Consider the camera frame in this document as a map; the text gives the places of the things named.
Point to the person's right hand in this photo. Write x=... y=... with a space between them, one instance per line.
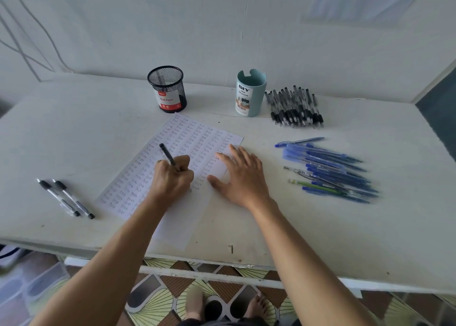
x=245 y=183

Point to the person's left hand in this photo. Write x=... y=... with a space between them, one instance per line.
x=167 y=181

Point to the person's left fingers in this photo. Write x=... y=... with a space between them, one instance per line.
x=183 y=174

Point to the person's right little finger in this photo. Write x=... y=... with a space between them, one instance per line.
x=257 y=163

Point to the person's right middle finger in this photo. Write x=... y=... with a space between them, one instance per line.
x=237 y=156

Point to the person's right thumb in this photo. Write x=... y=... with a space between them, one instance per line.
x=217 y=185

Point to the white sheet with handwriting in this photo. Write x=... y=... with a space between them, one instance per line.
x=185 y=140

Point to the person's right forearm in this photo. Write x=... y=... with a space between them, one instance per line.
x=306 y=265

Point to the person's left forearm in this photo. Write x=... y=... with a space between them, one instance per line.
x=114 y=258

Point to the green pen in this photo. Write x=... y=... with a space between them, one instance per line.
x=302 y=183

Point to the teal plastic pen holder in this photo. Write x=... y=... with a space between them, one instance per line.
x=250 y=94

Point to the pile of black pens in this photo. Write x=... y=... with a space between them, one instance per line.
x=294 y=106

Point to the pile of blue pens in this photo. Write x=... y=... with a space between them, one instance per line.
x=327 y=169

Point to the black mesh pen holder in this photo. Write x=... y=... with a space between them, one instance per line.
x=168 y=90

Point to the white table crossbar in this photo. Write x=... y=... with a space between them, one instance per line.
x=213 y=274

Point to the clear pen with black cap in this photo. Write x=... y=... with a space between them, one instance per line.
x=58 y=198
x=73 y=199

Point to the person's right foot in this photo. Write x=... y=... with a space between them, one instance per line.
x=255 y=306

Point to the clear plastic storage box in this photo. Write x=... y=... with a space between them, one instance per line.
x=34 y=288

